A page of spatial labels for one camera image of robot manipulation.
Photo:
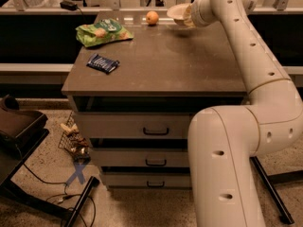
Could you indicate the black power adapter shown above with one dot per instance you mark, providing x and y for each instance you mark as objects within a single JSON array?
[{"x": 68, "y": 5}]

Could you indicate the top drawer black handle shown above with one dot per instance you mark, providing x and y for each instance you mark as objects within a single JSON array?
[{"x": 156, "y": 133}]

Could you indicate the green snack bag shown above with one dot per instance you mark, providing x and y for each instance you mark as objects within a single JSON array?
[{"x": 103, "y": 32}]

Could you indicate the drawer black handle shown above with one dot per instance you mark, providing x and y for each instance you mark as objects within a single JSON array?
[
  {"x": 156, "y": 133},
  {"x": 155, "y": 184},
  {"x": 161, "y": 162}
]

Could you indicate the black metal stand leg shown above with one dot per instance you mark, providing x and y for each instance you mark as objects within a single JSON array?
[{"x": 270, "y": 182}]

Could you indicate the bottom drawer black handle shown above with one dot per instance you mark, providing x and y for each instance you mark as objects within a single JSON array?
[{"x": 155, "y": 184}]

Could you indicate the middle drawer black handle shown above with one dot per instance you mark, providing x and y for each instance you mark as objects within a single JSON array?
[{"x": 161, "y": 162}]

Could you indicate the blue snack packet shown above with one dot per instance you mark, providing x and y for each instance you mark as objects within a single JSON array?
[{"x": 102, "y": 64}]

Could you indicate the grey drawer cabinet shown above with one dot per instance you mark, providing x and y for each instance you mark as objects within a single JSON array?
[{"x": 166, "y": 74}]

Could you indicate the wire basket with items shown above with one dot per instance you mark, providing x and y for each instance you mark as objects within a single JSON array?
[{"x": 73, "y": 142}]

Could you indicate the white paper bowl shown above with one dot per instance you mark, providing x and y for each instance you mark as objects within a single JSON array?
[{"x": 178, "y": 14}]

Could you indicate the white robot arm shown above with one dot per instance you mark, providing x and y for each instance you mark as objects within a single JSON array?
[{"x": 222, "y": 139}]

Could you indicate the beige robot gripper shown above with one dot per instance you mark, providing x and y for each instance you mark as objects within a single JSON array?
[{"x": 200, "y": 15}]

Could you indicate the orange fruit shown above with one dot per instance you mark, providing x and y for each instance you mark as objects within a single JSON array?
[{"x": 152, "y": 18}]

